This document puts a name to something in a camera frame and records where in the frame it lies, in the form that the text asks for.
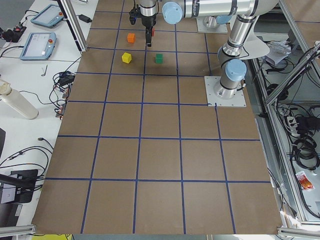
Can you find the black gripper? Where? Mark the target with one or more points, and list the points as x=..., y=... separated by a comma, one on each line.
x=148, y=22

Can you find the red wooden block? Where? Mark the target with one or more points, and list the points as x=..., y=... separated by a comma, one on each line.
x=153, y=31

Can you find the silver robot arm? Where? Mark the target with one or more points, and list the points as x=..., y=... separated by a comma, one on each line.
x=246, y=12

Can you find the orange wooden block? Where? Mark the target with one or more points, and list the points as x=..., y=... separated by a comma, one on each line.
x=131, y=38

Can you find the green wooden block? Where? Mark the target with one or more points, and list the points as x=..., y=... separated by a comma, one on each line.
x=159, y=58

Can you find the yellow wooden block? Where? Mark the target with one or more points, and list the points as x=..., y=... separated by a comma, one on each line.
x=126, y=57

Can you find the black power brick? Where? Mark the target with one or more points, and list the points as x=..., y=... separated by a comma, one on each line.
x=85, y=18

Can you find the upper blue teach pendant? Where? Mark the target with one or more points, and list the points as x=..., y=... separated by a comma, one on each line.
x=49, y=17

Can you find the blue teach pendant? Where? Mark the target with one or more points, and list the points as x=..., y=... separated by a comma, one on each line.
x=49, y=17
x=39, y=46

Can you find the lower blue teach pendant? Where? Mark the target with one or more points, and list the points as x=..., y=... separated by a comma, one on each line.
x=39, y=46

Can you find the metal hex key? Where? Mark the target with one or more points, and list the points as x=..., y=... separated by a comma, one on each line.
x=44, y=71

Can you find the white cylindrical bottle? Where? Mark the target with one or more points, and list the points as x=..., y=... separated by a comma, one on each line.
x=17, y=101

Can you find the black monitor stand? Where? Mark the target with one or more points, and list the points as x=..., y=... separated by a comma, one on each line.
x=18, y=187

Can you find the red snack packet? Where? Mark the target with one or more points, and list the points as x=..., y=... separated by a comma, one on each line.
x=304, y=181

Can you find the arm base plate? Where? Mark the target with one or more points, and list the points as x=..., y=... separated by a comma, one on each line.
x=213, y=24
x=217, y=96

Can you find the aluminium frame post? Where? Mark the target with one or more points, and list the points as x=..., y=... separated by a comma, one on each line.
x=69, y=14

